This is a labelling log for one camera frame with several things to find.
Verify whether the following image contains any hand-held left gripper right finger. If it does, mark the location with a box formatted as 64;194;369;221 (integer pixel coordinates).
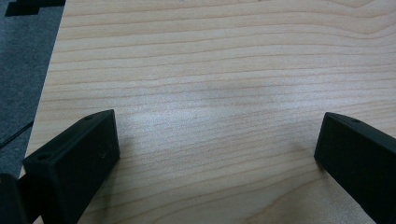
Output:
313;111;396;224

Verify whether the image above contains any black stand base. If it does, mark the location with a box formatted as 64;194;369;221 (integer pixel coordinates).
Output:
4;0;67;18

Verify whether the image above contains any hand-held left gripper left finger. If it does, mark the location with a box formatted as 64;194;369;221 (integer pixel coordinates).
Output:
21;108;121;224

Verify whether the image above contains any black cable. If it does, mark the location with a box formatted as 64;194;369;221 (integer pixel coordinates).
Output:
0;120;35;149

